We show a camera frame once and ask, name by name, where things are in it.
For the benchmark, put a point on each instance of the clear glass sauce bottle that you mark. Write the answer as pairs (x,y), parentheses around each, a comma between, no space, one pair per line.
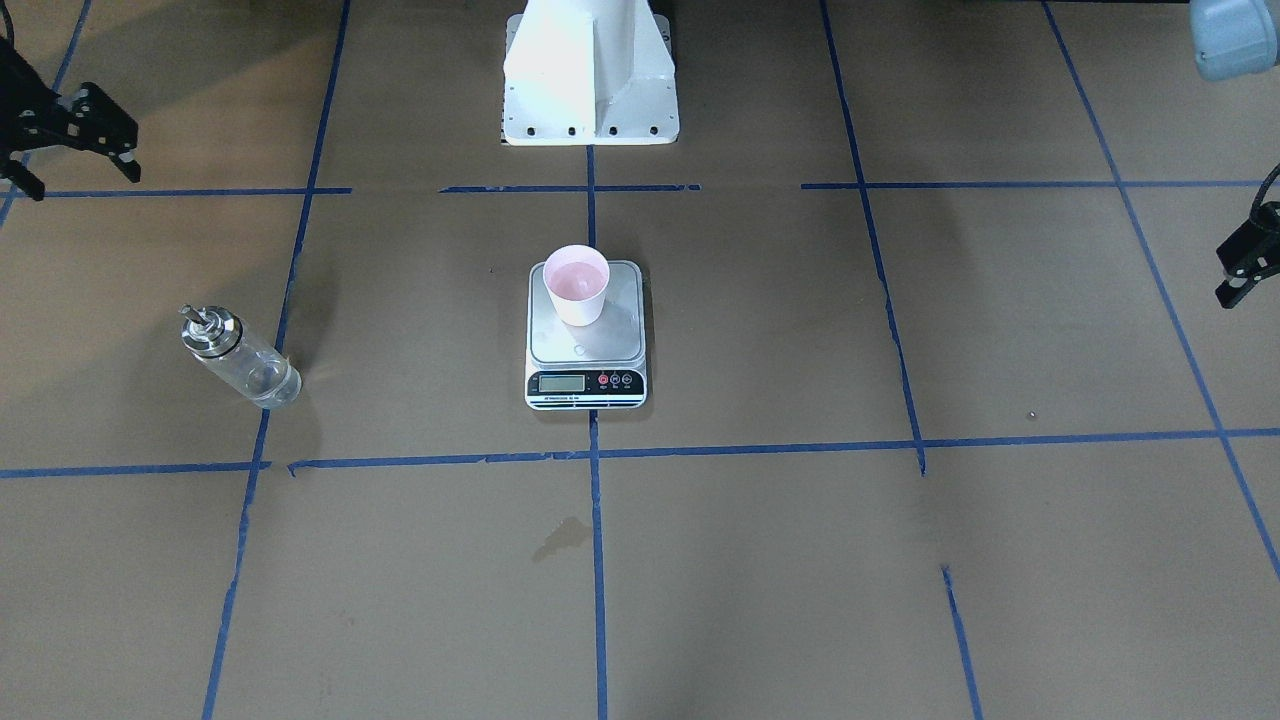
(219,340)

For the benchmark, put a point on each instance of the pink plastic cup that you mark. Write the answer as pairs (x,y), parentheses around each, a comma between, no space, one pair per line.
(577,277)

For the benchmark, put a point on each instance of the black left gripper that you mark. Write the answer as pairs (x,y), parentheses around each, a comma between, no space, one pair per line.
(1248,252)

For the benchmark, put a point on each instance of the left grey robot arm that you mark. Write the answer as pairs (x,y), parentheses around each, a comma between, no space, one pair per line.
(1234,39)

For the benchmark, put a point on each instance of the silver digital kitchen scale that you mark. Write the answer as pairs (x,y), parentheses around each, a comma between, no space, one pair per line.
(594,367)

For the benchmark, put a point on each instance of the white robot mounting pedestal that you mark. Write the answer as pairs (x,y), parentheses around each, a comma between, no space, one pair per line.
(590,73)

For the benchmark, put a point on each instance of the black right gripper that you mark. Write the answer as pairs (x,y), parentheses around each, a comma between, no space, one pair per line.
(70,123)

